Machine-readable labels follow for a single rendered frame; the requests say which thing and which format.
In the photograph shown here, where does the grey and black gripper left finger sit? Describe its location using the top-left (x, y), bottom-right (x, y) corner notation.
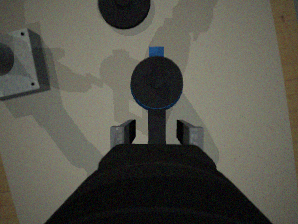
top-left (110, 119), bottom-right (136, 150)

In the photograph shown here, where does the black round disc with centre stud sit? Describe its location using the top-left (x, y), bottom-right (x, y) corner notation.
top-left (98, 0), bottom-right (150, 30)

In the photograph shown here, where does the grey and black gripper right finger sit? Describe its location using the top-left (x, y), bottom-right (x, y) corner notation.
top-left (176, 120), bottom-right (204, 150)

